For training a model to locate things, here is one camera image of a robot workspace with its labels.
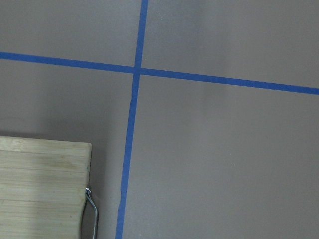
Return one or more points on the wooden cutting board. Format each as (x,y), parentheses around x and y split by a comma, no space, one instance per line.
(43,188)

